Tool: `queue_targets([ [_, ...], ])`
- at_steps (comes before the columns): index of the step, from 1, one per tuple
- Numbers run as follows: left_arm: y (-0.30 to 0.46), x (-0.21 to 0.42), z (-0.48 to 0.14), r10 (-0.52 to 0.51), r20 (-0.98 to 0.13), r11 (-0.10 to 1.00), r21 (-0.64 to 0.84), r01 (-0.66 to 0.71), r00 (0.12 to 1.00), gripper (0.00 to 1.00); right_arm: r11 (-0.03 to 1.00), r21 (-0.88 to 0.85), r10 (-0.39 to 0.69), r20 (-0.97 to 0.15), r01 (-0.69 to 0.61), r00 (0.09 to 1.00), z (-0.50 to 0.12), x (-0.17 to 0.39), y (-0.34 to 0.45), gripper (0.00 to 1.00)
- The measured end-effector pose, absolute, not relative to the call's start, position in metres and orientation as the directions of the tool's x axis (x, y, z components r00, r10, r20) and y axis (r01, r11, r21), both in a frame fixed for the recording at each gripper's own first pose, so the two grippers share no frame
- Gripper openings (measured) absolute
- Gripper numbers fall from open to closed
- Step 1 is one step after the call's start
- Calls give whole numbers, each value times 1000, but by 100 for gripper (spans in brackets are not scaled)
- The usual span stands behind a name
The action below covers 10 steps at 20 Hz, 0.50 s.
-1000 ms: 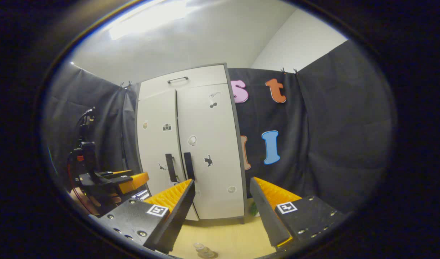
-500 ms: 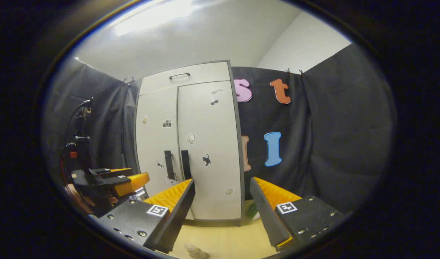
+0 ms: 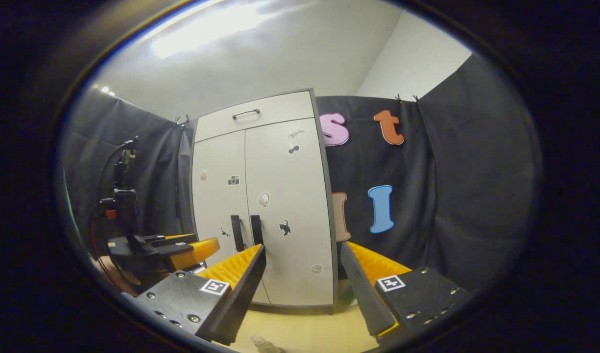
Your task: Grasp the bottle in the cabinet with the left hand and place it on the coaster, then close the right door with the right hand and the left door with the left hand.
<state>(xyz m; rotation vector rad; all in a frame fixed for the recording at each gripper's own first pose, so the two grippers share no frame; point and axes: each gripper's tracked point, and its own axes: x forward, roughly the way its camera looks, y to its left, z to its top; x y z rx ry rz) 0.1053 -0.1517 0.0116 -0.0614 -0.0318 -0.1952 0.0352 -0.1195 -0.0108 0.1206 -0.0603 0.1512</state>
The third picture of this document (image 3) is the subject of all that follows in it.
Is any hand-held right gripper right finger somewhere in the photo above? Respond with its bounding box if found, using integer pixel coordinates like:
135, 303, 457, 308
340, 241, 472, 339

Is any white and grey cabinet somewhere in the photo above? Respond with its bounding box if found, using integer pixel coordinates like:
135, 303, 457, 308
192, 88, 339, 314

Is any white cabinet door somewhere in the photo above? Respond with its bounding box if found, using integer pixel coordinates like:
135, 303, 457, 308
244, 118, 335, 307
192, 130, 271, 304

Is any white drawer with black handle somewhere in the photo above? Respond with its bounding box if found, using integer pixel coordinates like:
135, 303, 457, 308
194, 91, 316, 143

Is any clear plastic bottle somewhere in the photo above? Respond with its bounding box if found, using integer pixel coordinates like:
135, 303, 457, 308
251, 335, 287, 353

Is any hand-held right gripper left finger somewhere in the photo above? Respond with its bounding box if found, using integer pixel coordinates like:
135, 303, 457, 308
121, 244, 267, 346

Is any black cable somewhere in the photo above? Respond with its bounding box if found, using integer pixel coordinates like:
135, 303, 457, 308
96, 141, 133, 206

